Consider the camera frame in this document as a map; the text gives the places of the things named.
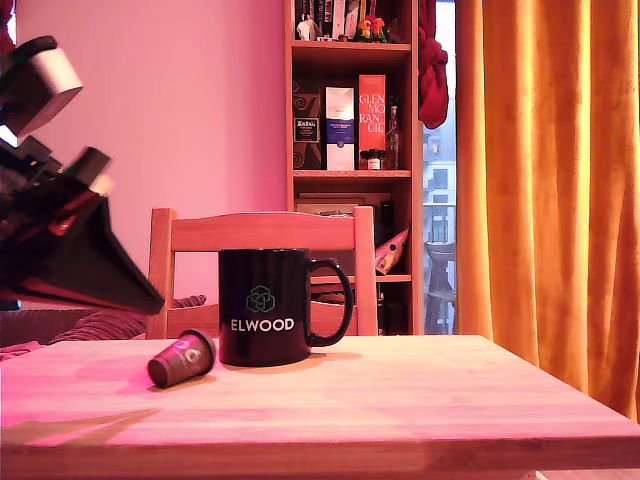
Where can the wooden bookshelf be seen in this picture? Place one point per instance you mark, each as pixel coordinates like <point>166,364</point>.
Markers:
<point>415,200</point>

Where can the dark ribbed sofa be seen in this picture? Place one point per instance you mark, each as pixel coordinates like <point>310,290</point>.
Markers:
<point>30,325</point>

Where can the white figurine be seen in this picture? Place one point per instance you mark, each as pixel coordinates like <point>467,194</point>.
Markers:
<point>305,27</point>

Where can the pink patterned paper bag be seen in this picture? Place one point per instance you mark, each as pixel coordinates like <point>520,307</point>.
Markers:
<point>392,250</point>

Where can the colourful figurine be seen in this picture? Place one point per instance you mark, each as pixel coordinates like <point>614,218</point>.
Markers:
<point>371,27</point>

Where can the grey balcony stool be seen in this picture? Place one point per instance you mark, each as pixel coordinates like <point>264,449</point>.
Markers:
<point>442,280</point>

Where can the white book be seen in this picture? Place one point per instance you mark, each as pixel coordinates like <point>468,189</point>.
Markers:
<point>339,17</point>

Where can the black Elwood mug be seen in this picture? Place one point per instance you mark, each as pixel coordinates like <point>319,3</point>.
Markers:
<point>262,280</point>

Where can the wooden chair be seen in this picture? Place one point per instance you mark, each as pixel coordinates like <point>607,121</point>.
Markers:
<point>265,231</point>

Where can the dark bottle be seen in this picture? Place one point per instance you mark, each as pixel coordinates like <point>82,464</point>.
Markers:
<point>387,220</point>

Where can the pink cloth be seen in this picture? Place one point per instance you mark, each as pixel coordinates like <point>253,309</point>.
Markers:
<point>15,351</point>

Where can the small jar with white label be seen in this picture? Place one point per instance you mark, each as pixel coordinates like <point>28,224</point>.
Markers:
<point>374,161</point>

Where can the red knotted curtain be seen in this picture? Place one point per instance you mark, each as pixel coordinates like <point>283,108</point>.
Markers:
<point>432,85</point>

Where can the dark box with spirals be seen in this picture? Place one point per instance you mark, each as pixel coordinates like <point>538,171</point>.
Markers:
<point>306,145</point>

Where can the small dark jar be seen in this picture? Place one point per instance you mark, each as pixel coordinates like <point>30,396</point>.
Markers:
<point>365,161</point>

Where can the dark purple coffee capsule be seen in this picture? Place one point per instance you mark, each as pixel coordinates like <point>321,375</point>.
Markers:
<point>180,360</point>

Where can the red Glenmorangie box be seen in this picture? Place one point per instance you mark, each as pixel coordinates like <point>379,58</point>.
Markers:
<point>372,115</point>

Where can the white and blue box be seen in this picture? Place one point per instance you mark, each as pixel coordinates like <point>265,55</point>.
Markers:
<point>340,135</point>

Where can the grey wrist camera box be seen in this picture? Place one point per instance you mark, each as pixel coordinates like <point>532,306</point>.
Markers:
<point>55,75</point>

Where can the clear glass bottle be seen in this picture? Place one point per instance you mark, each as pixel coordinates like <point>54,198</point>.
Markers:
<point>393,140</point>

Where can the ribbed cushion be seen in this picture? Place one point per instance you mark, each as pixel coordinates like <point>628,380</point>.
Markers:
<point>115,327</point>

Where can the orange curtain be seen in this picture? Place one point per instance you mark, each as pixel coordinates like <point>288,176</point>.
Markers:
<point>550,200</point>

